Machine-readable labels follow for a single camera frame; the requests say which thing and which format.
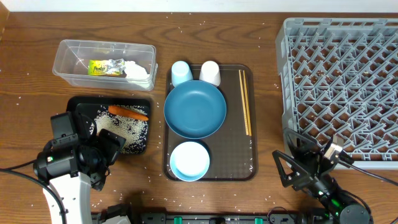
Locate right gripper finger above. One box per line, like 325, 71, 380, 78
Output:
272, 150, 299, 189
283, 128, 317, 156

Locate white rice pile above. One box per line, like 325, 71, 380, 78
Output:
94, 105, 149, 154

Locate orange carrot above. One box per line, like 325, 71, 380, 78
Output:
108, 105, 149, 121

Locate green snack wrapper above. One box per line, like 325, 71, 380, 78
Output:
88, 60, 109, 76

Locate light blue rice bowl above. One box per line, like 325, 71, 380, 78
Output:
170, 141, 210, 182

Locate white napkin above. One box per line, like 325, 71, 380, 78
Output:
124, 61, 149, 80

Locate dark blue plate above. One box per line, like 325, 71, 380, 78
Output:
164, 80, 227, 139

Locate pink cup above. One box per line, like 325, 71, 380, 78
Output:
199, 61, 221, 86

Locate light blue cup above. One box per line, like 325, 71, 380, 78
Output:
171, 61, 193, 87

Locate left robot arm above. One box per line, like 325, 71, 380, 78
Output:
33, 111, 132, 223

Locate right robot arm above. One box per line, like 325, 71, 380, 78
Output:
272, 128, 373, 224

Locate black waste tray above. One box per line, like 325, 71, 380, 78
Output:
65, 96, 152, 155

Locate grey dishwasher rack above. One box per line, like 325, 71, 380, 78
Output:
275, 17, 397, 170

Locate right wooden chopstick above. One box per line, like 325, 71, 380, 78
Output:
243, 70, 252, 136

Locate wooden chopstick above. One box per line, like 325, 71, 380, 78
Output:
238, 70, 249, 136
243, 70, 252, 136

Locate brown serving tray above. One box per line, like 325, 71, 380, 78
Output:
162, 63, 259, 182

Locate left wooden chopstick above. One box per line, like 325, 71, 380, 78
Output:
238, 70, 249, 136

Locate clear plastic bin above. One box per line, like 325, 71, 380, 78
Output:
52, 39, 158, 91

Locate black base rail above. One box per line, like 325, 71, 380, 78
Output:
91, 204, 310, 224

